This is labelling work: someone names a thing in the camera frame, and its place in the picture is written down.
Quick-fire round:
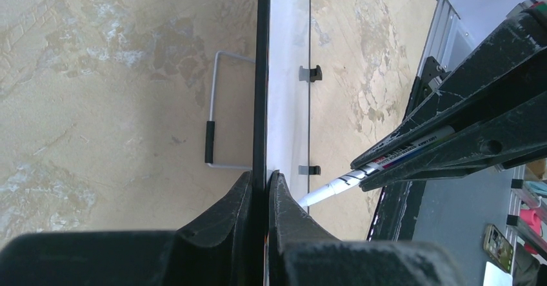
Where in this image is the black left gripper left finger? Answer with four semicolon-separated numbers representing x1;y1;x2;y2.
1;172;252;285

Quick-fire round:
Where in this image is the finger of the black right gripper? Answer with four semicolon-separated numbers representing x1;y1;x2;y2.
350;8;546;169
359;104;546;191

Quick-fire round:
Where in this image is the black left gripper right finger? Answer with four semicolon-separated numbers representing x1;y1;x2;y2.
268;170;464;285

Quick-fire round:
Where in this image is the black whiteboard marker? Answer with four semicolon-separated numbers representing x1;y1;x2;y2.
297;126;455;207

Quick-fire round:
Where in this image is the white whiteboard black frame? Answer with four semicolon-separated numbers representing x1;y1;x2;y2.
252;0;312;199

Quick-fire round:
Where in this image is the pink red object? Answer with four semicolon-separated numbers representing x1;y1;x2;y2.
520;209;542;255

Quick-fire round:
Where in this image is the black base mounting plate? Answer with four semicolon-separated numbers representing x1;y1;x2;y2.
367;56;446;241

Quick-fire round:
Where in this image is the smartphone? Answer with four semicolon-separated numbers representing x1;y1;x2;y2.
482;224;514;274

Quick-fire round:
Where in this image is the aluminium extrusion rail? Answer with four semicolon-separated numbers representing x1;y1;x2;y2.
417;0;476;77

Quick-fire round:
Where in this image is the black wire easel stand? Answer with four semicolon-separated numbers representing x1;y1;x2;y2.
204;50;323;176

